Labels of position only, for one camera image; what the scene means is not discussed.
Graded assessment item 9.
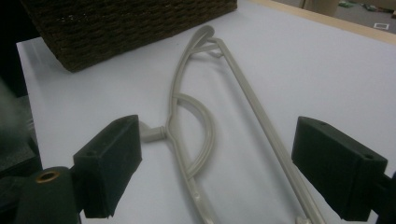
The white table cover sheet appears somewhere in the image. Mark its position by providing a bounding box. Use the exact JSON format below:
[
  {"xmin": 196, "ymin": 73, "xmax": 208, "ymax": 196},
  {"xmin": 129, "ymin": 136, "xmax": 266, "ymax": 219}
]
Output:
[{"xmin": 16, "ymin": 0, "xmax": 396, "ymax": 224}]

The beige wooden shelf unit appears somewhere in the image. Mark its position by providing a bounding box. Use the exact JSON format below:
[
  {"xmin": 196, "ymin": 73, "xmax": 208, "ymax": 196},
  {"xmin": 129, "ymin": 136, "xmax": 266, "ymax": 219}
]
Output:
[{"xmin": 299, "ymin": 0, "xmax": 341, "ymax": 17}]

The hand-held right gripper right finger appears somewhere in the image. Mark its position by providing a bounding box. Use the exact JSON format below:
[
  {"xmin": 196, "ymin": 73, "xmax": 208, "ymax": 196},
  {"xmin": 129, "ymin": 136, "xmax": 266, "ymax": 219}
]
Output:
[{"xmin": 291, "ymin": 116, "xmax": 389, "ymax": 222}]

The grey plastic clothes hanger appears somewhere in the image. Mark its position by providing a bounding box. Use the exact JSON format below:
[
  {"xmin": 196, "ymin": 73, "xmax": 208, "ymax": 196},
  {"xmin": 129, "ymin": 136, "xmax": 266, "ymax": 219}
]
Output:
[{"xmin": 139, "ymin": 24, "xmax": 328, "ymax": 224}]

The brown wicker basket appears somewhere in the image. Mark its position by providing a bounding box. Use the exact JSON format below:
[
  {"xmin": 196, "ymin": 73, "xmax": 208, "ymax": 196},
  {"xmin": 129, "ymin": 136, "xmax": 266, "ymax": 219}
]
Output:
[{"xmin": 20, "ymin": 0, "xmax": 238, "ymax": 74}]

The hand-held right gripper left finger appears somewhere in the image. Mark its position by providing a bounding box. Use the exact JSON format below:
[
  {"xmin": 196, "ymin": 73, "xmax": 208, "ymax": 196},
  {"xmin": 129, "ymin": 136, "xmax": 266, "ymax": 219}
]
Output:
[{"xmin": 73, "ymin": 114, "xmax": 143, "ymax": 219}]

